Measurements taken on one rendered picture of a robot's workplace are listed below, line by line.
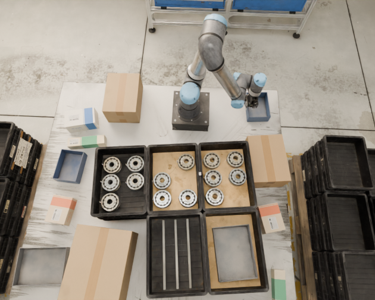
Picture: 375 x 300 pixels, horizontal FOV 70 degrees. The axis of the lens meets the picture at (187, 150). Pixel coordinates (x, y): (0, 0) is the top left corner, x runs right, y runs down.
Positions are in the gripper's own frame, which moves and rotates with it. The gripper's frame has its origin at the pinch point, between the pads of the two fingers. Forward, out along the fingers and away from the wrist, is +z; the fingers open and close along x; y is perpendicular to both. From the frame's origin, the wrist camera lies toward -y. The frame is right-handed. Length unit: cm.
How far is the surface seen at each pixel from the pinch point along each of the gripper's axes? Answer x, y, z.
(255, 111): 6.5, 1.6, 4.9
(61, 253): -117, 94, 5
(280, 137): 15.3, 29.4, -10.7
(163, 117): -59, 6, 5
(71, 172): -118, 45, 5
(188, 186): -42, 58, -8
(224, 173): -21, 51, -8
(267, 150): 6.5, 37.6, -10.7
